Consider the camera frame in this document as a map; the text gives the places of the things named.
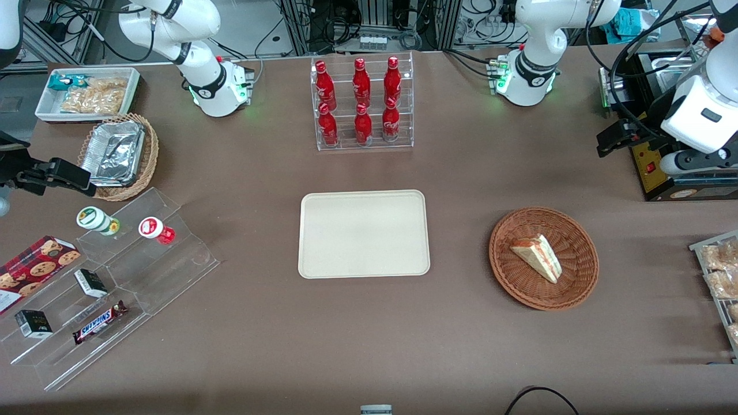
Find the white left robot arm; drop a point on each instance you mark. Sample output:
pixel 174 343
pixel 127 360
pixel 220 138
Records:
pixel 536 34

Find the red lidded yogurt cup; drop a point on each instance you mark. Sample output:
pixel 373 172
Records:
pixel 152 227

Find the beige plastic tray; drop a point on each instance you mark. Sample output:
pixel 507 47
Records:
pixel 363 236

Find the wrapped bread pack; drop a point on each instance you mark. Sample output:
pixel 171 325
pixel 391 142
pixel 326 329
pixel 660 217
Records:
pixel 723 283
pixel 720 256
pixel 733 311
pixel 733 333

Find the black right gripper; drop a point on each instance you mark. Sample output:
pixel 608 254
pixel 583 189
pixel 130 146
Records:
pixel 10 166

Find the triangle sandwich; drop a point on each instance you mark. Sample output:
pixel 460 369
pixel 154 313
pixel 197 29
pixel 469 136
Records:
pixel 539 256

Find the aluminium foil container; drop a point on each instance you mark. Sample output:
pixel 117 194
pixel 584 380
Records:
pixel 112 153

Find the teal plastic bag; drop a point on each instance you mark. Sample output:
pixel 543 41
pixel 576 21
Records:
pixel 631 26

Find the clear acrylic tiered stand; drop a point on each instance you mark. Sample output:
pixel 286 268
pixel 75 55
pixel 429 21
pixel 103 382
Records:
pixel 173 271

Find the green lidded yogurt cup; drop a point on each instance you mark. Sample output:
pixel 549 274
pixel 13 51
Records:
pixel 92 218

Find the teal snack packet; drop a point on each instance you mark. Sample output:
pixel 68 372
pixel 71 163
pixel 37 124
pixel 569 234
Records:
pixel 60 82

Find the black yellow sealing machine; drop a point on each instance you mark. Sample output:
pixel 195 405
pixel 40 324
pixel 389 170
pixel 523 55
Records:
pixel 657 178

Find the wicker basket with foil trays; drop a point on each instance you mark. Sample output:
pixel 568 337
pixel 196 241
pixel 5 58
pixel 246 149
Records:
pixel 151 150

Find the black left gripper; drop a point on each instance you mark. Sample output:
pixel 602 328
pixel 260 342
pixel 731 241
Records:
pixel 651 120

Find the Snickers chocolate bar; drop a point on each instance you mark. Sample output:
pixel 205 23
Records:
pixel 99 323

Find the clear bag of crackers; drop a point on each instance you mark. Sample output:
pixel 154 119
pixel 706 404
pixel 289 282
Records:
pixel 92 102
pixel 109 84

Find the small grey device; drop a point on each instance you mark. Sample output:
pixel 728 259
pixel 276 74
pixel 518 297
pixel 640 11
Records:
pixel 376 410

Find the white rectangular snack bin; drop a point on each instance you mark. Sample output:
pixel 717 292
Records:
pixel 46 109

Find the red cola bottle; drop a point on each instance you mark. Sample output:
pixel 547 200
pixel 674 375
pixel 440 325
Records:
pixel 328 128
pixel 361 83
pixel 325 86
pixel 363 127
pixel 392 82
pixel 391 122

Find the empty round wicker basket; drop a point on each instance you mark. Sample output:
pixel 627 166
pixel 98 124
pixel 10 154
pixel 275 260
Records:
pixel 519 276

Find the clear acrylic bottle rack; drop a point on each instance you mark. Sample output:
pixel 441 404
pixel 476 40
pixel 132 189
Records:
pixel 406 124

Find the white power strip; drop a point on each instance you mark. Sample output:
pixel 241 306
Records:
pixel 372 42

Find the small black box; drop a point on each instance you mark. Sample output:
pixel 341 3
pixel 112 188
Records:
pixel 33 324
pixel 91 282

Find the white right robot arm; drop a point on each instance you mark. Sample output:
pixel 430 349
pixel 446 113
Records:
pixel 202 80

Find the aluminium frame rack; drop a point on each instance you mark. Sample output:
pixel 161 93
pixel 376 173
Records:
pixel 450 23

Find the red cookie box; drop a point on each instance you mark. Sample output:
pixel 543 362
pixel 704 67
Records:
pixel 34 271

